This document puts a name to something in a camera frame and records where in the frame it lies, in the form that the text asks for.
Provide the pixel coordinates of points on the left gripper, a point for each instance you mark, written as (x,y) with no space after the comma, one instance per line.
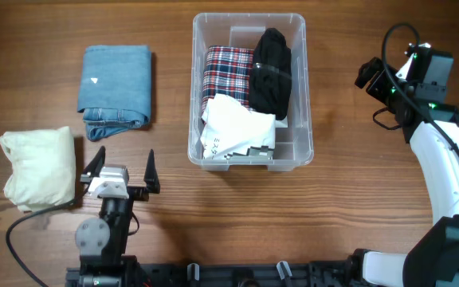
(151,177)

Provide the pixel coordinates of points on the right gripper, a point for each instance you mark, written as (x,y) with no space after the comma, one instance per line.
(385,75)

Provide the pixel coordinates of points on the black garment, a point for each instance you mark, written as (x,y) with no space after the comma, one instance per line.
(270,78)

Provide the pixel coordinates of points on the white printed t-shirt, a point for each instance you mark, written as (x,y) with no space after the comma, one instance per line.
(233,132)

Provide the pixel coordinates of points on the red plaid shirt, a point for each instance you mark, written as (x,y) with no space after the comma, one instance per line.
(226,72)

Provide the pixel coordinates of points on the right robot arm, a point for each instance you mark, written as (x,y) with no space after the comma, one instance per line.
(415,94)

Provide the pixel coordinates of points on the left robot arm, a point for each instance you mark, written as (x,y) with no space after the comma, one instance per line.
(102,241)

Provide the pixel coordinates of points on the clear plastic storage container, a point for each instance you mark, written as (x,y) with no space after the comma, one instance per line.
(294,141)

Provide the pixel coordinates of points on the folded cream white cloth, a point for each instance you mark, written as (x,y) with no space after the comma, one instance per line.
(43,168)

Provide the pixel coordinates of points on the folded blue denim jeans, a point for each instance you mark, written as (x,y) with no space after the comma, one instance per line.
(115,89)

